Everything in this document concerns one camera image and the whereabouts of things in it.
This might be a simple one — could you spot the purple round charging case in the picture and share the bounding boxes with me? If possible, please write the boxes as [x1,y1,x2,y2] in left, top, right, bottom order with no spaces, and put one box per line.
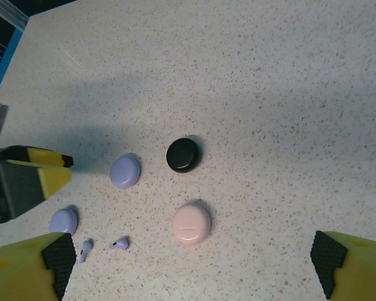
[48,205,80,236]
[109,153,142,190]

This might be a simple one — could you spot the purple wireless earbud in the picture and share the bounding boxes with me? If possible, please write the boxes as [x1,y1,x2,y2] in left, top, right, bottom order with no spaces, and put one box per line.
[108,236,131,251]
[78,239,94,264]

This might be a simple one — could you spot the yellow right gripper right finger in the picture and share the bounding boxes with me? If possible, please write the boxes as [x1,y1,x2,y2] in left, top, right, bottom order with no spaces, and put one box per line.
[310,230,376,301]

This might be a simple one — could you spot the pink round charging case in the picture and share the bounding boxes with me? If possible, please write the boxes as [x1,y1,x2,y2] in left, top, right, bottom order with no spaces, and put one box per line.
[171,203,212,246]

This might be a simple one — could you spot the aluminium frame post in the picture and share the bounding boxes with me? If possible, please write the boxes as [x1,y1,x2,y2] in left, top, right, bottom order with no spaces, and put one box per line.
[0,0,31,32]

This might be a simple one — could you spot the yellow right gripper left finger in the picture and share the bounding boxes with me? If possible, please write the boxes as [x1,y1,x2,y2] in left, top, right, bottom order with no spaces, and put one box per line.
[0,231,78,301]

